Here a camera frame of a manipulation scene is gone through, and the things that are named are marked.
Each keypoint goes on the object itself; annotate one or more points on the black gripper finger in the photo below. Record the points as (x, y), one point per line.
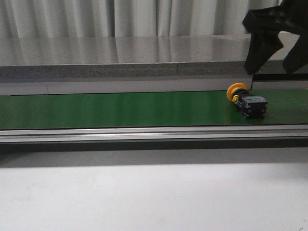
(262, 24)
(298, 55)

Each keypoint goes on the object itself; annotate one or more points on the yellow push button switch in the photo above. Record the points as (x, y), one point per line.
(248, 104)

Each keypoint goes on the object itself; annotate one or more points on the grey cabinet drawer right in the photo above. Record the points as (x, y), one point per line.
(279, 81)

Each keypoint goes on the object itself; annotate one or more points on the green conveyor belt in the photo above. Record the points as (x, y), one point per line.
(152, 109)

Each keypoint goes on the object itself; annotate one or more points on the grey stone countertop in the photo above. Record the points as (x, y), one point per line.
(66, 58)

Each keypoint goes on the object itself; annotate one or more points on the grey cabinet front panel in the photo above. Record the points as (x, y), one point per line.
(121, 84)

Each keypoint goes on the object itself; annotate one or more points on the white pleated curtain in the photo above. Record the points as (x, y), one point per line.
(124, 18)

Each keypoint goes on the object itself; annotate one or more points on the aluminium conveyor side rail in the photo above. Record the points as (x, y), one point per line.
(154, 133)

